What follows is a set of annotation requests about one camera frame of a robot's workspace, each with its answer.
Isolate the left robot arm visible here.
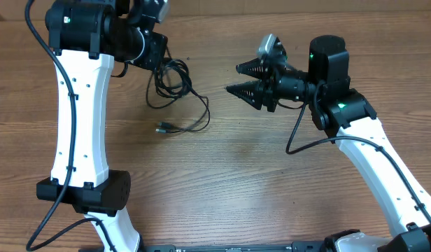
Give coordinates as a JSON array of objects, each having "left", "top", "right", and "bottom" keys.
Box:
[{"left": 36, "top": 0, "right": 170, "bottom": 251}]

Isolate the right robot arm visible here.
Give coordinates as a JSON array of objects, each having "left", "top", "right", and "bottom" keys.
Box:
[{"left": 227, "top": 34, "right": 431, "bottom": 251}]

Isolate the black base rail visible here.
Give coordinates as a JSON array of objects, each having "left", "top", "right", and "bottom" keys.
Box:
[{"left": 78, "top": 228, "right": 390, "bottom": 252}]

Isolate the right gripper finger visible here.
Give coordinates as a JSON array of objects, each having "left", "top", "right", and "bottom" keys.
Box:
[
  {"left": 225, "top": 80, "right": 263, "bottom": 110},
  {"left": 236, "top": 58, "right": 267, "bottom": 79}
]

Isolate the black USB cable bundle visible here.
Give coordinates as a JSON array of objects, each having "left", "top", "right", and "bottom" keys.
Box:
[{"left": 145, "top": 45, "right": 211, "bottom": 135}]

